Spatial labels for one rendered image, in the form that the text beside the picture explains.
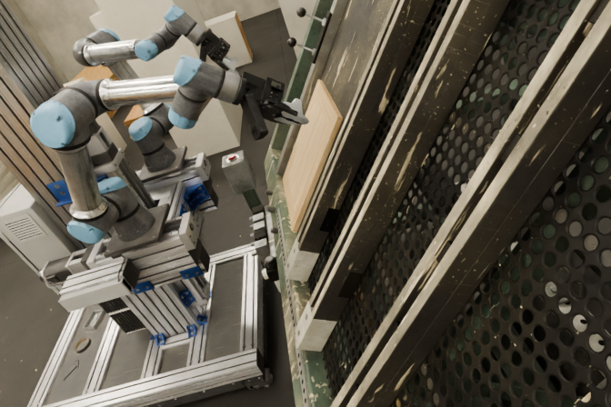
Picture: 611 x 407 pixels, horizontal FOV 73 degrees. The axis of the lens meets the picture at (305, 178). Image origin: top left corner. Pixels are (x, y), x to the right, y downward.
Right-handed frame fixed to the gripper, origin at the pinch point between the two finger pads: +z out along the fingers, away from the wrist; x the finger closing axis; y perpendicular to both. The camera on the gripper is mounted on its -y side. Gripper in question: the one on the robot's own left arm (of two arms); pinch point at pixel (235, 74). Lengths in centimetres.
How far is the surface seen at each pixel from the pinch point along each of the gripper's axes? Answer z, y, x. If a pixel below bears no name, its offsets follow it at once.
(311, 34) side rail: 14.7, 33.4, 10.9
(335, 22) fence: 12.4, 45.7, -12.3
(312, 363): 45, -11, -112
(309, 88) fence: 23.7, 20.5, -13.8
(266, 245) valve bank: 49, -34, -46
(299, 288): 45, -13, -86
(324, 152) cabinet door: 29, 17, -55
